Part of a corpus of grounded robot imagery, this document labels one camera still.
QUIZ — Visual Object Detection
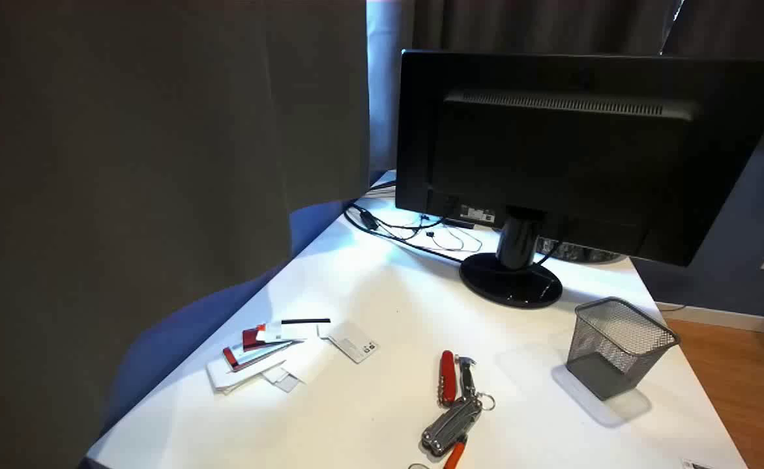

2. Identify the white card with black stripe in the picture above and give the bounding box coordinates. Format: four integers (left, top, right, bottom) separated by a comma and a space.
277, 315, 334, 345

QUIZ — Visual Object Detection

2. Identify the red and white card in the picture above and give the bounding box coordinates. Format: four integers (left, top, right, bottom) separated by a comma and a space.
240, 320, 300, 356

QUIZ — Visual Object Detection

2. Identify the white card with red end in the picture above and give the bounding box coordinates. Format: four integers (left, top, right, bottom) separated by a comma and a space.
219, 339, 298, 376

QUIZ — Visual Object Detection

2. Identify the small white card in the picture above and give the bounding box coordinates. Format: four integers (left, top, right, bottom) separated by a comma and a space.
261, 366, 305, 397

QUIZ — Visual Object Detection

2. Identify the white eraser block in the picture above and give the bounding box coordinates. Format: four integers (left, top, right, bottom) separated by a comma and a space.
315, 320, 381, 366

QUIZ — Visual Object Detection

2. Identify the black round monitor stand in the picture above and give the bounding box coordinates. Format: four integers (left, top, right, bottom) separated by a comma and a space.
457, 206, 565, 311

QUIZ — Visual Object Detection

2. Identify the red swiss army knife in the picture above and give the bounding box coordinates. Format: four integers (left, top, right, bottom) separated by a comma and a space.
436, 348, 479, 410

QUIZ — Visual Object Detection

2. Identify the black device under monitor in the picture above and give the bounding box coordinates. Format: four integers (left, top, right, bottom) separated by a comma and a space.
531, 238, 625, 267

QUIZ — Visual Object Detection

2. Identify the black computer monitor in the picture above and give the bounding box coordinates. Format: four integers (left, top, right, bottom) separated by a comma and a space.
393, 47, 764, 268

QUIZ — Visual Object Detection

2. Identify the blue office chair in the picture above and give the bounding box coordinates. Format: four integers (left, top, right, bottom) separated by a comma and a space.
101, 201, 350, 439

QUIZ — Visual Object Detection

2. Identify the grey curtain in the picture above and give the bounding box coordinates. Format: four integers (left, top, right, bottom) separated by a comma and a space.
0, 0, 369, 469

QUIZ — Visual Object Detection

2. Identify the black mesh pen holder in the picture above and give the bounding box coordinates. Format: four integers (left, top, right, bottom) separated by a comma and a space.
561, 296, 681, 405

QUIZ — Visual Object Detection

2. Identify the dark brown curtain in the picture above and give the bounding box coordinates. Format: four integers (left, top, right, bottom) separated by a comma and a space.
399, 0, 764, 62

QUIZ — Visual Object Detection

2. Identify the white baseboard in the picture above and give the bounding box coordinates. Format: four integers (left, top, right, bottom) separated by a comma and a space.
657, 300, 764, 339

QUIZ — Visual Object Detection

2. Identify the black cable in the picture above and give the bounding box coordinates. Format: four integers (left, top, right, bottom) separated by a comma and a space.
341, 198, 454, 257

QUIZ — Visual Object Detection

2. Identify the white cable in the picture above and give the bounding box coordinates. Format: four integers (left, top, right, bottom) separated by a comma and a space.
414, 227, 474, 259

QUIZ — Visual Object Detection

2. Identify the orange handled tool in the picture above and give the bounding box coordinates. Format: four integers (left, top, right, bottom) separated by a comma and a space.
437, 439, 468, 469

